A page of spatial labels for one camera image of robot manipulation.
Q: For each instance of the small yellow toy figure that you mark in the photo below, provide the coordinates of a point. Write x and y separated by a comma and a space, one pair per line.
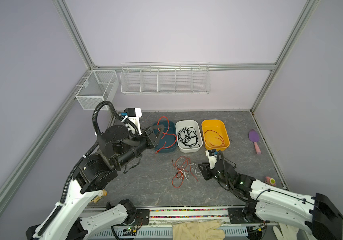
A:
100, 195

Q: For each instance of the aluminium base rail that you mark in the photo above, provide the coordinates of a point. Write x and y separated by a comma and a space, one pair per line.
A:
157, 223

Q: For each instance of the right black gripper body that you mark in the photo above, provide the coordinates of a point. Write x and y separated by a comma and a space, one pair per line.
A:
209, 173

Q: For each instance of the white rubber glove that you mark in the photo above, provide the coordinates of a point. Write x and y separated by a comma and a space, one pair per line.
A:
285, 232

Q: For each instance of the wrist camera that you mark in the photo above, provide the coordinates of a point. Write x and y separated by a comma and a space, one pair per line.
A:
133, 115
212, 157

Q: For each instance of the cream work glove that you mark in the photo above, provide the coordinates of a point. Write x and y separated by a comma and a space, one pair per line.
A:
208, 230

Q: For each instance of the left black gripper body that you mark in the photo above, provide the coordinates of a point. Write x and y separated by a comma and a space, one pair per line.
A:
148, 140

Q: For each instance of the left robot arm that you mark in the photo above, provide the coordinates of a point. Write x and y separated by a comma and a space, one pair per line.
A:
118, 141

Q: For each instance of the long white wire basket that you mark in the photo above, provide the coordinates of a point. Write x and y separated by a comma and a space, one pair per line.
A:
165, 78

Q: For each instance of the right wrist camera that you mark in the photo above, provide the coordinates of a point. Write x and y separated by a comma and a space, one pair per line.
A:
212, 157

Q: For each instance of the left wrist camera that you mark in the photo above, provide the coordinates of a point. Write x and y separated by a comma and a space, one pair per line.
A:
133, 115

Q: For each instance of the white plastic tub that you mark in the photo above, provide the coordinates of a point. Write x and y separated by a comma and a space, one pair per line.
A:
189, 137

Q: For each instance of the small white mesh basket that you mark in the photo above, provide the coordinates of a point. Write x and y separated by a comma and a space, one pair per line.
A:
99, 85

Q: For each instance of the small pink toy figure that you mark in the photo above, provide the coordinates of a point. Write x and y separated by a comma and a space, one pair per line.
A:
270, 181

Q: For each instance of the yellow plastic tub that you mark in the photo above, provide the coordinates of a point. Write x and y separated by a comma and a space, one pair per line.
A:
215, 135

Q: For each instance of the teal plastic tub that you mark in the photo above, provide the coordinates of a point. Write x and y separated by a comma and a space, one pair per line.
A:
168, 142

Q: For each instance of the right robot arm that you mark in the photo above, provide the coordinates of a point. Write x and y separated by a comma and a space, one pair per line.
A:
314, 214

